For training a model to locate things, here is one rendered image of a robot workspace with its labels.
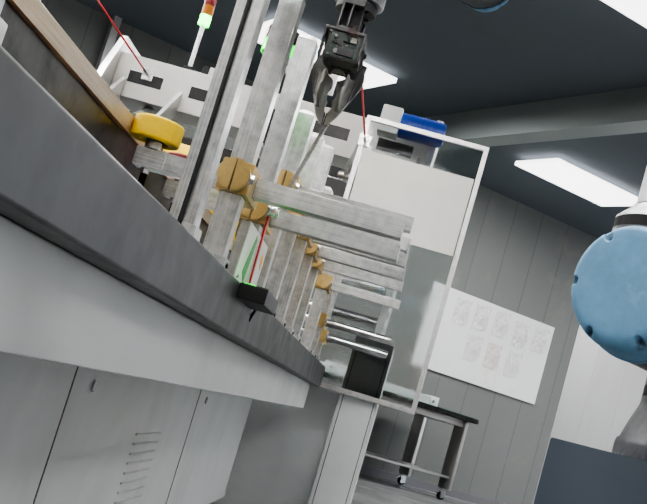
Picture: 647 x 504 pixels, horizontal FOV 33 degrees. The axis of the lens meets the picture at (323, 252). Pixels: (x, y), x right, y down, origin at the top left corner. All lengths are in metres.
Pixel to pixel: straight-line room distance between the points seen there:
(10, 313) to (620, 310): 0.70
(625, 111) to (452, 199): 3.84
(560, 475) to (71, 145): 0.88
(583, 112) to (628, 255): 7.20
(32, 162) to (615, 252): 0.77
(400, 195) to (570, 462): 3.08
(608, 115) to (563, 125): 0.46
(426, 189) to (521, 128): 4.55
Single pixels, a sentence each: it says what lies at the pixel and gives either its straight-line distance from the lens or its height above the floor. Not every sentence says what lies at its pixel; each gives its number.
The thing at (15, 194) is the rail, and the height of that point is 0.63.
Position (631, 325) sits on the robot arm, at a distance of 1.29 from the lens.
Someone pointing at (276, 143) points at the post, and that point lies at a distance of 1.91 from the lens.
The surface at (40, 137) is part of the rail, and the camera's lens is 0.76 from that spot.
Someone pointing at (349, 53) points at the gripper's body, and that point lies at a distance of 1.82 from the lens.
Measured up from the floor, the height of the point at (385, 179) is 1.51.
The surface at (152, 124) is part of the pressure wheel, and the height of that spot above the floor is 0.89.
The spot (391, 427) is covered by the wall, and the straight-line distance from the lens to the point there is 11.66.
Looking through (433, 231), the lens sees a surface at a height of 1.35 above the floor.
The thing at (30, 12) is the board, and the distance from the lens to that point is 1.29.
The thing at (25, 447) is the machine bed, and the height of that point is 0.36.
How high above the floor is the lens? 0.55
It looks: 8 degrees up
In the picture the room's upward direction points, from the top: 17 degrees clockwise
